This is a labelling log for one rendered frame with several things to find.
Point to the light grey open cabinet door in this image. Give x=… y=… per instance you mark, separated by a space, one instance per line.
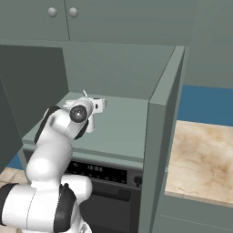
x=157 y=145

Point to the grey base cabinet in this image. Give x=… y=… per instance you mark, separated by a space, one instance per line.
x=194 y=215

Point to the black oven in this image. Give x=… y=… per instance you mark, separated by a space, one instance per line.
x=112 y=194

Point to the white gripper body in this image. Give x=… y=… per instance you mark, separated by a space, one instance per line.
x=92 y=124

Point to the dark grey open cabinet door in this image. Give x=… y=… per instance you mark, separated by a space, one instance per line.
x=27 y=91

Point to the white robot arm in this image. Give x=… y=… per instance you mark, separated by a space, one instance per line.
x=45 y=164

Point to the grey open cabinet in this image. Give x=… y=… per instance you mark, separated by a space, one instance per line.
x=121 y=121

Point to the round grey cabinet knob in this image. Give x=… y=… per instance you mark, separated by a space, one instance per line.
x=73 y=12
x=52 y=12

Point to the wide grey cabinet door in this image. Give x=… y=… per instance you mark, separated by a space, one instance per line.
x=130 y=21

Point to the black oven knob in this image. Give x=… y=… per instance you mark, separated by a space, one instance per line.
x=138 y=181

